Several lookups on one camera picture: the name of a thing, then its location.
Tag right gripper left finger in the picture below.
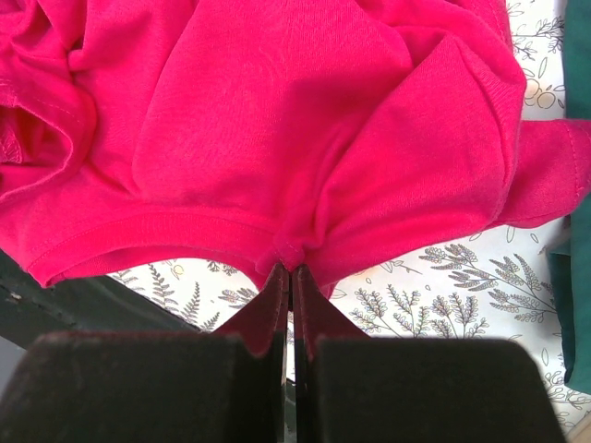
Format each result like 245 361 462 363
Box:
1 265 290 442

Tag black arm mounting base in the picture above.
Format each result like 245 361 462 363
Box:
1 253 198 349

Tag teal green shorts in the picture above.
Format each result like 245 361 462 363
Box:
547 0 591 391

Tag magenta t shirt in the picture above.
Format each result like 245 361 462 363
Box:
1 1 590 292

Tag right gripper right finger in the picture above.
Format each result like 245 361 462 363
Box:
295 266 564 442

